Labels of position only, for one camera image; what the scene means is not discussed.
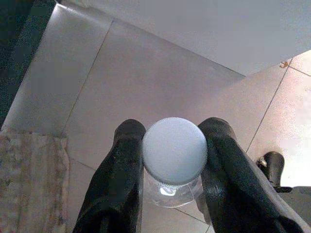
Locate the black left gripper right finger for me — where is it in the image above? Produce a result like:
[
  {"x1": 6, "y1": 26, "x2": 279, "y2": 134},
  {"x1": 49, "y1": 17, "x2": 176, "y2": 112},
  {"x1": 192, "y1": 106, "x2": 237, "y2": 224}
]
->
[{"x1": 197, "y1": 116, "x2": 307, "y2": 233}]

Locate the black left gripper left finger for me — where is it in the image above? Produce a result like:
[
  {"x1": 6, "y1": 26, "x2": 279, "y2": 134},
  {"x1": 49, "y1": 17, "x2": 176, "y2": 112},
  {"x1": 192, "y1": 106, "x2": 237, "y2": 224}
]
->
[{"x1": 72, "y1": 118, "x2": 147, "y2": 233}]

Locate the clear bottle with white cap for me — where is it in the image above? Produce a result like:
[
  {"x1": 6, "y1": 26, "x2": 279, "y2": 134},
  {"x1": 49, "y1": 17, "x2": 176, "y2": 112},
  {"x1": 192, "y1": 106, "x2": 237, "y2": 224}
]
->
[{"x1": 141, "y1": 116, "x2": 210, "y2": 211}]

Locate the worn beige floor mat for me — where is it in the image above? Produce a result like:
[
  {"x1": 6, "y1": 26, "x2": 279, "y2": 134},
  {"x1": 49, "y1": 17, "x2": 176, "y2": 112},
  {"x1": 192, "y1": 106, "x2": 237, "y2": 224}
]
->
[{"x1": 0, "y1": 128, "x2": 71, "y2": 233}]

